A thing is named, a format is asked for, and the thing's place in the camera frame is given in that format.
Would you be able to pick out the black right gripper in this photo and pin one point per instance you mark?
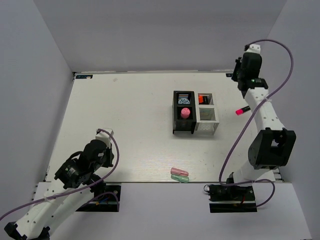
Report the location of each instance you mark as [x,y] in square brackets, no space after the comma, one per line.
[237,64]

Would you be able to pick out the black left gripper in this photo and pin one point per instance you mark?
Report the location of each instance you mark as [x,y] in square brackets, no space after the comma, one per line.
[111,156]

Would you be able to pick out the pink cap black highlighter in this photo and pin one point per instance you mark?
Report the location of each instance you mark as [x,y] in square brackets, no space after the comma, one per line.
[242,110]

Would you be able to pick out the orange cap black highlighter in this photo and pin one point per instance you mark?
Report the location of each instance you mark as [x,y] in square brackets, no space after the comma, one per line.
[203,100]

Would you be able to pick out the blue white round tub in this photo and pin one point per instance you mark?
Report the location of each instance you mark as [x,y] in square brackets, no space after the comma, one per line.
[184,101]

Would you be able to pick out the pink cap crayon bottle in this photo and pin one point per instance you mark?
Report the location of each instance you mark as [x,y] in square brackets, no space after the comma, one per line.
[185,113]

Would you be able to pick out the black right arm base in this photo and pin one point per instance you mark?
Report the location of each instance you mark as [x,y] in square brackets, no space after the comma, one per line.
[231,199]

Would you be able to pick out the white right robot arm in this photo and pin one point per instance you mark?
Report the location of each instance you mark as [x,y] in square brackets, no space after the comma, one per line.
[273,145]

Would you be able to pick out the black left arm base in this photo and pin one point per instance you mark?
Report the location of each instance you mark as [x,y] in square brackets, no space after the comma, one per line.
[106,200]

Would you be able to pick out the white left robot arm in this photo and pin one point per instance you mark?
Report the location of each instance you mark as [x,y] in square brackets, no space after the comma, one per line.
[75,184]

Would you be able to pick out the white slotted organizer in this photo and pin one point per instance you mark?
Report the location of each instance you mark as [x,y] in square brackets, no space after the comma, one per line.
[207,118]

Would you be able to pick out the black slotted organizer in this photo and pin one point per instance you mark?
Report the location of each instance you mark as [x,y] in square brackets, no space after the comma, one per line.
[179,124]

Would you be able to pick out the left blue table label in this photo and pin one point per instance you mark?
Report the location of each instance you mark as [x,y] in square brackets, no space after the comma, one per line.
[84,76]

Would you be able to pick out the pink translucent eraser case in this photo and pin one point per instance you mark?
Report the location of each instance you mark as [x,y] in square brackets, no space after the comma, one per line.
[176,171]

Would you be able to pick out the green translucent eraser case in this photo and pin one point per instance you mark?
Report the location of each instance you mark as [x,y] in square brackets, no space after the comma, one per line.
[180,178]

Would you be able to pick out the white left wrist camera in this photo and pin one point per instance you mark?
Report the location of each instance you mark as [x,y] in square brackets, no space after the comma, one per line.
[104,137]

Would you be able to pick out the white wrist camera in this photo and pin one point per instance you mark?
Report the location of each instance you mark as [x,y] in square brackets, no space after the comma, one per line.
[252,48]
[104,137]

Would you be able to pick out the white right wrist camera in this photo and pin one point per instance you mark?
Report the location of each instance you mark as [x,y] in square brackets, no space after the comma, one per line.
[252,48]

